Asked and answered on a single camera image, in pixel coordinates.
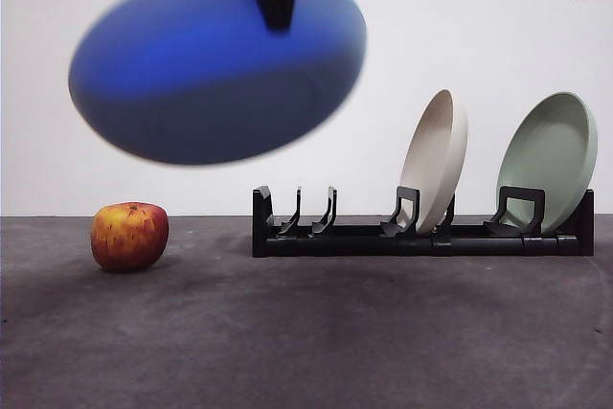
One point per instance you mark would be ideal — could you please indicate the blue plate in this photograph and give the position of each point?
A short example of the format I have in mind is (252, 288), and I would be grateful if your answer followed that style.
(191, 93)

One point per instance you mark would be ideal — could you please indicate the red yellow apple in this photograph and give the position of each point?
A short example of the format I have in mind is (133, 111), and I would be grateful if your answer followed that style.
(129, 239)

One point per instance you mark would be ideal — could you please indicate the beige plate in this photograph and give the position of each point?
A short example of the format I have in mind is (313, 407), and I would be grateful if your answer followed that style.
(438, 160)

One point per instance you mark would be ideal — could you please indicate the black plate rack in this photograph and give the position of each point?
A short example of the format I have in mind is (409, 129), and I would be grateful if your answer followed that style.
(364, 246)

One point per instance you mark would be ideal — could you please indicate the green plate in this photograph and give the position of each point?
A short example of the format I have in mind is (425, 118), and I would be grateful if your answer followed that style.
(546, 150)

